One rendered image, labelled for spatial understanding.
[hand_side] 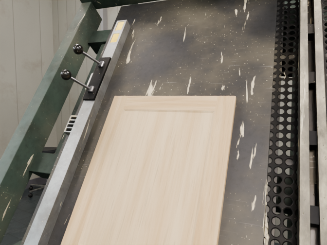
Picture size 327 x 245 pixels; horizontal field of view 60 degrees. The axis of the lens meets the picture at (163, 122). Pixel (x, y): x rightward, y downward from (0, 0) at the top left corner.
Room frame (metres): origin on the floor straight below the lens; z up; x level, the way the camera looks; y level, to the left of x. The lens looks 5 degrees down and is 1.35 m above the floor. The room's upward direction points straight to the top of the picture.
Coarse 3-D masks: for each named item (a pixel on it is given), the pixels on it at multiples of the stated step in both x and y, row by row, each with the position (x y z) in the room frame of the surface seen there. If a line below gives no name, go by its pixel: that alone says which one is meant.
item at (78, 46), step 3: (75, 45) 1.06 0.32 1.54; (78, 45) 1.06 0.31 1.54; (75, 48) 1.05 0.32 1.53; (78, 48) 1.05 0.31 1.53; (81, 48) 1.06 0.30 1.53; (75, 51) 1.06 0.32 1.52; (78, 51) 1.06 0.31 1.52; (81, 51) 1.06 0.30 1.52; (84, 54) 1.08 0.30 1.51; (87, 54) 1.09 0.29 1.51; (90, 57) 1.09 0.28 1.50; (93, 60) 1.10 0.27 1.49; (96, 60) 1.10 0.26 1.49; (99, 63) 1.11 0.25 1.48; (102, 63) 1.11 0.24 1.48; (99, 66) 1.11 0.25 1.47; (102, 66) 1.11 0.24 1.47
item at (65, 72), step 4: (64, 72) 0.99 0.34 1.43; (68, 72) 1.00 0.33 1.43; (64, 76) 0.99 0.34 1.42; (68, 76) 1.00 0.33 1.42; (76, 80) 1.02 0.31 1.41; (80, 84) 1.03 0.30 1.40; (84, 84) 1.04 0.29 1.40; (88, 88) 1.05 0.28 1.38; (92, 88) 1.05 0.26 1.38; (88, 92) 1.05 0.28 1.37
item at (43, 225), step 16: (112, 32) 1.24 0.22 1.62; (112, 48) 1.17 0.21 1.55; (112, 64) 1.15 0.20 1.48; (96, 96) 1.04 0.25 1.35; (80, 112) 1.02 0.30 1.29; (96, 112) 1.04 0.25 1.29; (80, 128) 0.98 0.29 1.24; (80, 144) 0.95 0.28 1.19; (64, 160) 0.92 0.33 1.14; (64, 176) 0.88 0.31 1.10; (48, 192) 0.86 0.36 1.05; (64, 192) 0.88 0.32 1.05; (48, 208) 0.83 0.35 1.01; (32, 224) 0.82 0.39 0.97; (48, 224) 0.81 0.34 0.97; (32, 240) 0.78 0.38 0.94; (48, 240) 0.81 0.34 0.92
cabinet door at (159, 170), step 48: (144, 96) 1.00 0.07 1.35; (192, 96) 0.93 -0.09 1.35; (144, 144) 0.88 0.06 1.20; (192, 144) 0.83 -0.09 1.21; (96, 192) 0.83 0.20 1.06; (144, 192) 0.79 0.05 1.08; (192, 192) 0.74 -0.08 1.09; (96, 240) 0.75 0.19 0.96; (144, 240) 0.71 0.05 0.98; (192, 240) 0.67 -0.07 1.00
